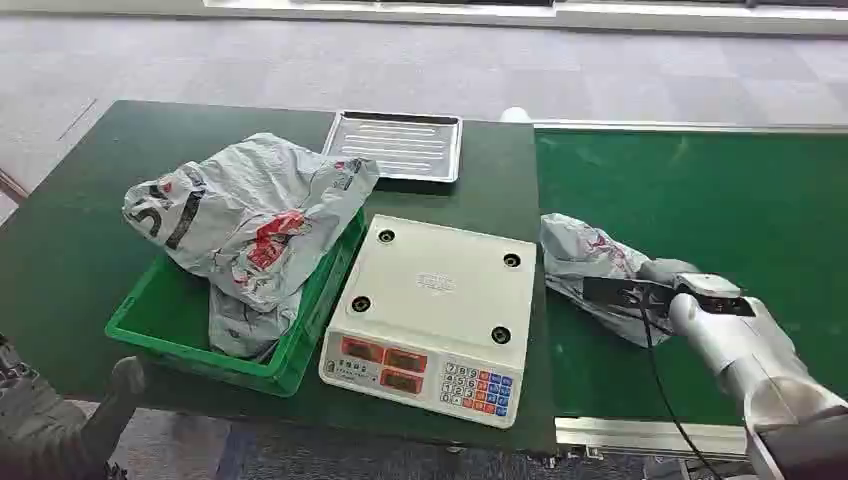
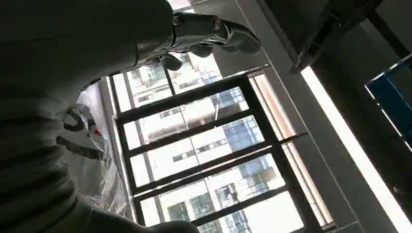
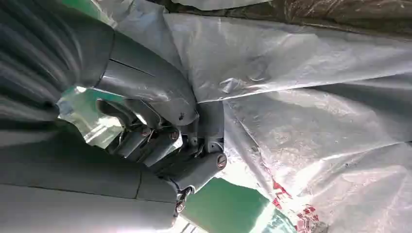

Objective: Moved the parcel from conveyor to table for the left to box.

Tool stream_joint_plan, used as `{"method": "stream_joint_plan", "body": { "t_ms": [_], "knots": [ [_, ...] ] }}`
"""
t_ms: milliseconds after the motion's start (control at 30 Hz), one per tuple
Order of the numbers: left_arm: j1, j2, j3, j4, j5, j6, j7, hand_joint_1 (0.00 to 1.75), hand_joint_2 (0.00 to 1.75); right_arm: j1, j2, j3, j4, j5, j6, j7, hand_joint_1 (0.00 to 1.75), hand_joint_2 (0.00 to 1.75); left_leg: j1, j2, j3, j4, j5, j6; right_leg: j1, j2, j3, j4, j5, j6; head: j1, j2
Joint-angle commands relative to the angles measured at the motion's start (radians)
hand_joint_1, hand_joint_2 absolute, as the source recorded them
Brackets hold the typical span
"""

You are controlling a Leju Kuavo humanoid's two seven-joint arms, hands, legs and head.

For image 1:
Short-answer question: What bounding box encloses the green plastic crate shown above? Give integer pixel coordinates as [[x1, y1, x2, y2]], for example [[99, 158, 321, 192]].
[[104, 208, 369, 399]]

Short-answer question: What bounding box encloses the green conveyor belt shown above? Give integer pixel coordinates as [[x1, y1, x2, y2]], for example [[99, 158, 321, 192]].
[[535, 129, 848, 427]]

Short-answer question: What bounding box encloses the grey plastic parcel bag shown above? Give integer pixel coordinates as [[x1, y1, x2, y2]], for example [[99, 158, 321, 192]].
[[207, 284, 303, 362]]

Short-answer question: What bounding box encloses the large grey black-print parcel bag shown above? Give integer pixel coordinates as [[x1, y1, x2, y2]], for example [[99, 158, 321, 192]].
[[121, 132, 381, 314]]

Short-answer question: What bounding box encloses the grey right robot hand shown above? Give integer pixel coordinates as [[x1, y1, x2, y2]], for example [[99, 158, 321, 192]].
[[635, 257, 702, 287]]

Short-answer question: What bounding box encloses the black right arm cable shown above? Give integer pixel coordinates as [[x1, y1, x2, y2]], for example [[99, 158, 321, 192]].
[[635, 291, 727, 480]]

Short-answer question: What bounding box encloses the small grey red-print parcel bag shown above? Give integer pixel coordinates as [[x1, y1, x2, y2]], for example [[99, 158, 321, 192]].
[[539, 213, 684, 349]]

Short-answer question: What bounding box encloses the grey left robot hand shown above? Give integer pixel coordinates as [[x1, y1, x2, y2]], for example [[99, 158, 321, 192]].
[[0, 334, 147, 480]]

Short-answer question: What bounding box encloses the white electronic weighing scale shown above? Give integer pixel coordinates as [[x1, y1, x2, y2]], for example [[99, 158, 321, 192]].
[[317, 213, 538, 431]]

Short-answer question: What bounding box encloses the steel scale tray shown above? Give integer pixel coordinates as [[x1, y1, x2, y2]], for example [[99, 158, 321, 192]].
[[321, 109, 464, 184]]

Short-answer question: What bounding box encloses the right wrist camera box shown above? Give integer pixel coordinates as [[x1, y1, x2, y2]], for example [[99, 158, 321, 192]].
[[582, 272, 757, 319]]

